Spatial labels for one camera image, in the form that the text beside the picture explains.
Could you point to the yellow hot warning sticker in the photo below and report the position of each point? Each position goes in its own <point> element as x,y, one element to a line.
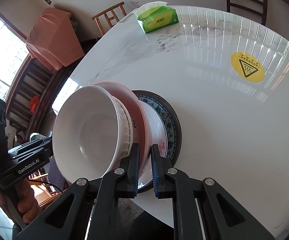
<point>247,66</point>

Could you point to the dark wooden bench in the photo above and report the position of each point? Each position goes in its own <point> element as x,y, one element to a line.
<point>32,79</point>

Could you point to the white ribbed bowl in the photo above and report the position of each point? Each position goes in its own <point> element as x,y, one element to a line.
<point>92,133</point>

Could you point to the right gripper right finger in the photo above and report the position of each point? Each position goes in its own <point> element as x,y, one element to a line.
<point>202,209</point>

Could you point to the orange cloth covered object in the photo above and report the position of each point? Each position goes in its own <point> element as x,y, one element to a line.
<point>53,41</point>

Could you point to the large pink bowl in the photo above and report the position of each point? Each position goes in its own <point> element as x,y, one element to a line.
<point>137,113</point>

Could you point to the black wall switch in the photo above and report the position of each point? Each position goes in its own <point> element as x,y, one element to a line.
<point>48,1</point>

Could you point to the large blue white plate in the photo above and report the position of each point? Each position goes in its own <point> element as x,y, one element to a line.
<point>171,124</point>

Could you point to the light wooden chair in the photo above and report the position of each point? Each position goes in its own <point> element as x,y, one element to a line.
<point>110,15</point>

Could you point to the red object on bench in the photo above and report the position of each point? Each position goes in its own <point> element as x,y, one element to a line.
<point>34,103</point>

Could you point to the white bowl Dog print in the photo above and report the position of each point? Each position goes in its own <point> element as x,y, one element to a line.
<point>132,121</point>

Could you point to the white plate pink flowers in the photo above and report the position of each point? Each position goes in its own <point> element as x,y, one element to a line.
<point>158,136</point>

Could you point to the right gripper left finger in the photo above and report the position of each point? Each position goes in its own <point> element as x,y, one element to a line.
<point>84,211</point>

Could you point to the left hand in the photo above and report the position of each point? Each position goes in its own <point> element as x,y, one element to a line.
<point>27,205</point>

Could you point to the green tissue pack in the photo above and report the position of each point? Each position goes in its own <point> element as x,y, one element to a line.
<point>155,15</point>

